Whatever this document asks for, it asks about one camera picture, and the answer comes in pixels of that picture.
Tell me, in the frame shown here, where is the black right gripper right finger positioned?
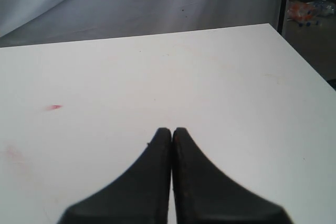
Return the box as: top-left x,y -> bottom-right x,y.
172,127 -> 292,223

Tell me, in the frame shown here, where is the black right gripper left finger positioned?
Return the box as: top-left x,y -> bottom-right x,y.
59,127 -> 172,223

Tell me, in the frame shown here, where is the orange and blue clutter pile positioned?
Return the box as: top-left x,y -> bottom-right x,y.
287,0 -> 335,27

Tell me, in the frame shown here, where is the grey backdrop cloth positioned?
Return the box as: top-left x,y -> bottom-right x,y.
1,0 -> 281,47

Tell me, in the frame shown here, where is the black tripod stand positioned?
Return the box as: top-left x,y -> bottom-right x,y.
277,0 -> 291,36

